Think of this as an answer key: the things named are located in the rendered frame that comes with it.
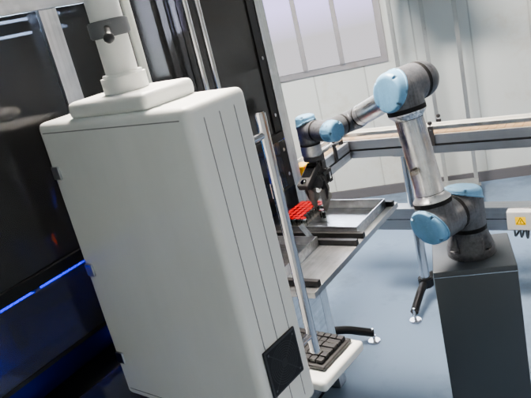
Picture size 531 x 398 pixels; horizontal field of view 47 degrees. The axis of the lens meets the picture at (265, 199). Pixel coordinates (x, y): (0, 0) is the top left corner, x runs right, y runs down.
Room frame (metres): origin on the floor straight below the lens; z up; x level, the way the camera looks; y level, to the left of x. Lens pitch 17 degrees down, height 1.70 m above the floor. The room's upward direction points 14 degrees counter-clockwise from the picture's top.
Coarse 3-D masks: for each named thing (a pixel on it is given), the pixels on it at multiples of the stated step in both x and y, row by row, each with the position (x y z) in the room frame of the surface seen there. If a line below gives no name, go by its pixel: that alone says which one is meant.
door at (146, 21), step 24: (144, 0) 1.93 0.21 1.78; (168, 0) 2.02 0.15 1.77; (72, 24) 1.69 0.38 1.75; (144, 24) 1.90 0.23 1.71; (168, 24) 1.99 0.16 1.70; (72, 48) 1.67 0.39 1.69; (96, 48) 1.74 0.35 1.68; (144, 48) 1.88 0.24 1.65; (168, 48) 1.97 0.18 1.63; (96, 72) 1.72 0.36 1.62; (168, 72) 1.94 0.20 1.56; (192, 72) 2.03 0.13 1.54
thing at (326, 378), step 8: (352, 344) 1.43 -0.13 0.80; (360, 344) 1.42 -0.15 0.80; (344, 352) 1.40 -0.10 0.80; (352, 352) 1.40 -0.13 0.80; (360, 352) 1.42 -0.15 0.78; (336, 360) 1.37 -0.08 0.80; (344, 360) 1.37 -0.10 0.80; (352, 360) 1.39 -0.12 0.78; (328, 368) 1.35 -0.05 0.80; (336, 368) 1.34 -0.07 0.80; (344, 368) 1.35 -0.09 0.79; (312, 376) 1.33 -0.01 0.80; (320, 376) 1.32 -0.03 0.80; (328, 376) 1.31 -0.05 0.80; (336, 376) 1.33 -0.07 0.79; (320, 384) 1.30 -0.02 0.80; (328, 384) 1.30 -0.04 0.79
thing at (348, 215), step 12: (336, 204) 2.28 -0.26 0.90; (348, 204) 2.25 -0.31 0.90; (360, 204) 2.22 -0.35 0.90; (372, 204) 2.19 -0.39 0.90; (384, 204) 2.15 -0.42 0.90; (336, 216) 2.18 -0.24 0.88; (348, 216) 2.15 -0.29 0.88; (360, 216) 2.12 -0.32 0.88; (372, 216) 2.06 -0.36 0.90; (276, 228) 2.15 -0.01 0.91; (312, 228) 2.05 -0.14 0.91; (324, 228) 2.03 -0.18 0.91; (336, 228) 2.00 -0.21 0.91; (348, 228) 1.97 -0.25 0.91; (360, 228) 1.97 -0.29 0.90
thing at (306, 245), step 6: (282, 240) 2.03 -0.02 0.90; (300, 240) 1.99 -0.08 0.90; (306, 240) 1.98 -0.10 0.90; (312, 240) 1.93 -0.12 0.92; (282, 246) 2.02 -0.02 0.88; (300, 246) 1.98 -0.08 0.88; (306, 246) 1.89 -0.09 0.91; (312, 246) 1.92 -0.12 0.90; (282, 252) 1.97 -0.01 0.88; (300, 252) 1.85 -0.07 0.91; (306, 252) 1.88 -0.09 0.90; (300, 258) 1.85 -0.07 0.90; (288, 264) 1.79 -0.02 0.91; (288, 270) 1.78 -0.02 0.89
